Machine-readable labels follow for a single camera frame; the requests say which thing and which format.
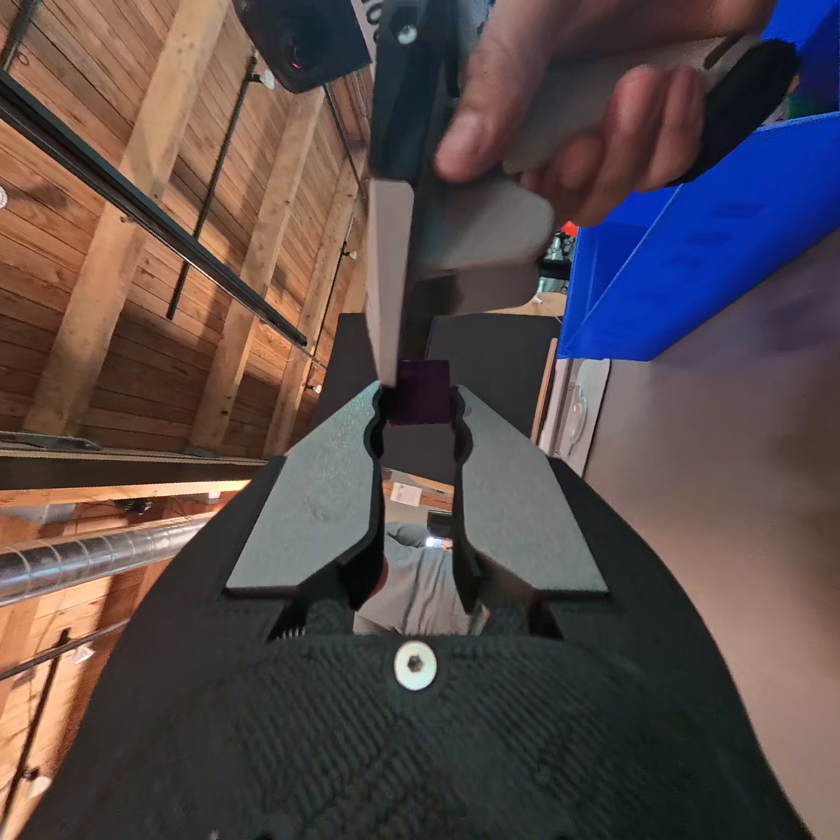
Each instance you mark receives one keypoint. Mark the white paper label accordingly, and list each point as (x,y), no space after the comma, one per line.
(405,493)

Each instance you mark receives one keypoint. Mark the person's right hand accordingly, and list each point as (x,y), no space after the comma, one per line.
(590,26)

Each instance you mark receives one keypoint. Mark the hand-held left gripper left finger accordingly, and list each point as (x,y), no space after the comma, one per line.
(308,518)

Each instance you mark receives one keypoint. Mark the black ceiling rail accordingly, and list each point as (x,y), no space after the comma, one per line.
(131,197)

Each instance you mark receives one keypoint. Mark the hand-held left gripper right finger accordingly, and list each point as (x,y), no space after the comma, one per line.
(525,518)

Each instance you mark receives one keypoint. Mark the silver ventilation duct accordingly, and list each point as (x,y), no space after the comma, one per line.
(85,554)

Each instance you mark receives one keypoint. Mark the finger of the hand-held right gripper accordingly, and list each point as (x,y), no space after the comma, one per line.
(387,282)
(492,289)

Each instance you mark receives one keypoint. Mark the blue plastic bin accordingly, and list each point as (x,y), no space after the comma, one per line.
(722,229)

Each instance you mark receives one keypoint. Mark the purple block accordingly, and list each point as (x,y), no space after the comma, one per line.
(420,394)

